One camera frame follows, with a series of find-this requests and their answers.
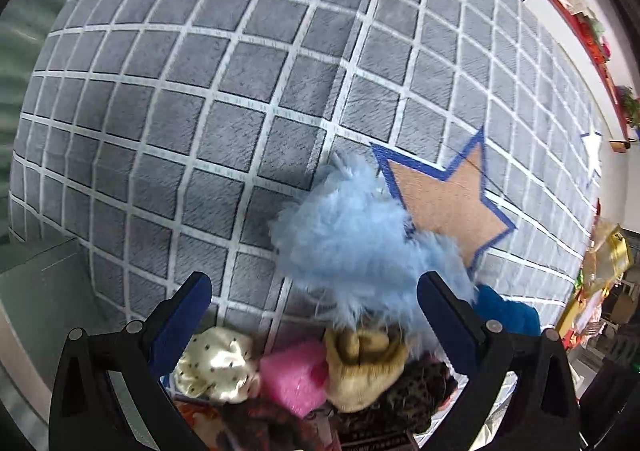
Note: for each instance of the light blue fluffy scrunchie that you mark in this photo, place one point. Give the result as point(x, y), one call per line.
point(345, 241)

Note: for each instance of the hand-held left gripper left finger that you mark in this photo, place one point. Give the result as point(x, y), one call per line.
point(185, 321)

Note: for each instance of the grey checked star blanket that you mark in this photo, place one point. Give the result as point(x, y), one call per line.
point(200, 81)

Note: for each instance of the dark blue plush item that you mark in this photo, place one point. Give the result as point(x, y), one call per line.
point(505, 311)

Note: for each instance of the cream polka dot scrunchie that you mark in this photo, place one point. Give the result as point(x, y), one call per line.
point(215, 361)

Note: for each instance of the beige knit sock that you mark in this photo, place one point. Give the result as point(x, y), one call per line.
point(360, 366)

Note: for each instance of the red wall ledge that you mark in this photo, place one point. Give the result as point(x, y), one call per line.
point(600, 66)

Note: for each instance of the pink fluffy sponge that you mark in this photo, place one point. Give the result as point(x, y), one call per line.
point(292, 376)

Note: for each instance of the leopard print cloth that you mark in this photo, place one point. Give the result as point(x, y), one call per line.
point(415, 391)

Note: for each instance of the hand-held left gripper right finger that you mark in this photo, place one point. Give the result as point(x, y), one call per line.
point(445, 321)

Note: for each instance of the gold snack packet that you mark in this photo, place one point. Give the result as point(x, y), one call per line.
point(610, 251)

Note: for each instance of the potted green plant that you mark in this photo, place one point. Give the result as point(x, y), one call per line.
point(629, 106)

